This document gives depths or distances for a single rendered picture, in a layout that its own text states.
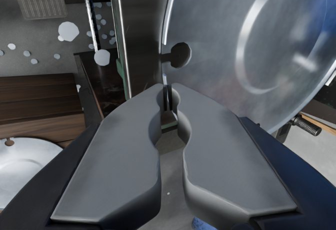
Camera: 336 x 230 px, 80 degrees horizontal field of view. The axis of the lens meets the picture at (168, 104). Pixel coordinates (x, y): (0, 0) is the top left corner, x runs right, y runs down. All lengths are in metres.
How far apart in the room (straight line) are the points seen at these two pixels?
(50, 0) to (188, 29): 0.63
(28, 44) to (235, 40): 0.84
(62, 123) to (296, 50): 0.61
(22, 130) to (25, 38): 0.39
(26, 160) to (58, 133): 0.12
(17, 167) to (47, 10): 0.48
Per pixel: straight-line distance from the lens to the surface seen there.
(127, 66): 0.16
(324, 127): 1.57
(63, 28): 0.28
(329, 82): 0.39
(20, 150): 0.74
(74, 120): 0.69
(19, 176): 0.80
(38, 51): 0.96
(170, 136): 0.43
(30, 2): 0.77
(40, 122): 0.69
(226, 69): 0.21
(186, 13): 0.17
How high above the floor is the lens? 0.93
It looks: 49 degrees down
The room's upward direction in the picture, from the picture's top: 137 degrees clockwise
